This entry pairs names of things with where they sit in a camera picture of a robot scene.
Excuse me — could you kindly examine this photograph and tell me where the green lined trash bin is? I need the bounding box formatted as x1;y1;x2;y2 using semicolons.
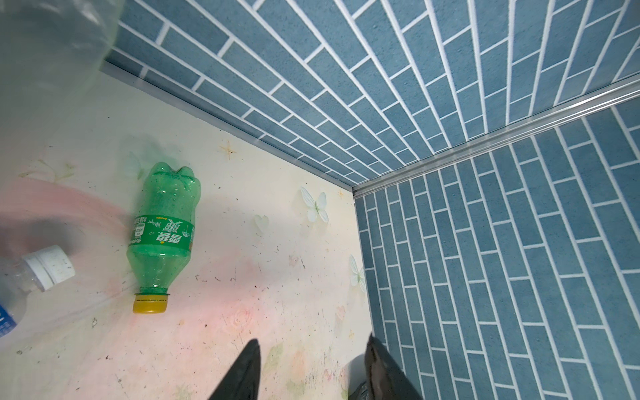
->
1;1;124;107

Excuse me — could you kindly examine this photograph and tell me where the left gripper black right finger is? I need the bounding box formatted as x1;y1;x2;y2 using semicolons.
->
349;334;423;400

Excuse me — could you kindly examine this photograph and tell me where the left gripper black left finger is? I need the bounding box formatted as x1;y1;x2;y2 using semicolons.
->
208;338;261;400

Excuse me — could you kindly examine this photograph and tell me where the small blue label bottle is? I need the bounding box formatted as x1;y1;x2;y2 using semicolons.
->
1;245;76;337

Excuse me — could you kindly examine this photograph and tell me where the green plastic bottle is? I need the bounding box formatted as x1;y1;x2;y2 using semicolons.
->
127;162;201;314

